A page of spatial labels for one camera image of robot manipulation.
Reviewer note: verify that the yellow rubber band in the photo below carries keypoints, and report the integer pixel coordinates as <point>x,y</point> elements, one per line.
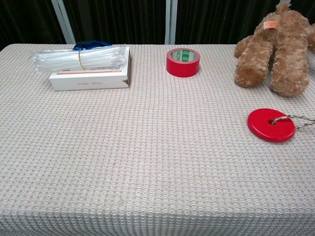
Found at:
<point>80,60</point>

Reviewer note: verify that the black pleated curtain panel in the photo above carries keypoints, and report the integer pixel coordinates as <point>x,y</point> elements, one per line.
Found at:
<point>27,22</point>
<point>118,22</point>
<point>221,22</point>

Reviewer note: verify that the bundle of wrapped white straws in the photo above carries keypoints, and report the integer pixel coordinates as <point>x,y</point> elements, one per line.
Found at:
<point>64,60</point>

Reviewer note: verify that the brown teddy bear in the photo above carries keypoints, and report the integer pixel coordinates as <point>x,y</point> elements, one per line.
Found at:
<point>290,64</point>

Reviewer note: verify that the beige woven tablecloth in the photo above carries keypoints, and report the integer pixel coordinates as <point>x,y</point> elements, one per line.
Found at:
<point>147,159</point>

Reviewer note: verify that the red tape roll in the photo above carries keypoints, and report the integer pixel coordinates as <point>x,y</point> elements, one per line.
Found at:
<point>182,67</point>

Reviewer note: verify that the blue pouch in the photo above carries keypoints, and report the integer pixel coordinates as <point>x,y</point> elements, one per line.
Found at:
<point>86,45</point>

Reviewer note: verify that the white cardboard box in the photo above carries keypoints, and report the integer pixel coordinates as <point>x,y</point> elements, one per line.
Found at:
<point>88,81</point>

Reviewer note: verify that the red disc with hole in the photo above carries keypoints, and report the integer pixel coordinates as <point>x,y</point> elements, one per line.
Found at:
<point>268,130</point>

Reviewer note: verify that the grey metal frame post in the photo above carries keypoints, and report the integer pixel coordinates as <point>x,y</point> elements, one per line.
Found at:
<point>63,22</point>
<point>171,22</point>

